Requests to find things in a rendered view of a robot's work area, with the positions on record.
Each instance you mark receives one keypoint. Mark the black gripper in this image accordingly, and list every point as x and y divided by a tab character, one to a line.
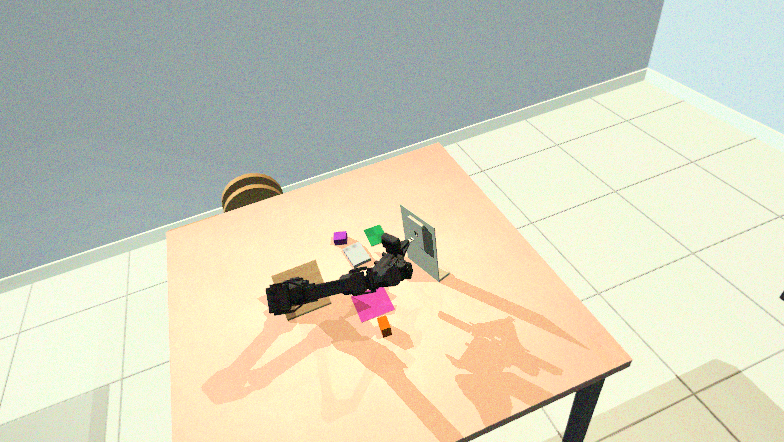
395	249

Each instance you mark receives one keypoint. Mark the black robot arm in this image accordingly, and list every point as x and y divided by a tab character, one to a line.
296	291

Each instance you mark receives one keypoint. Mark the small purple block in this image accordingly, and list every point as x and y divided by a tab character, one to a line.
340	238

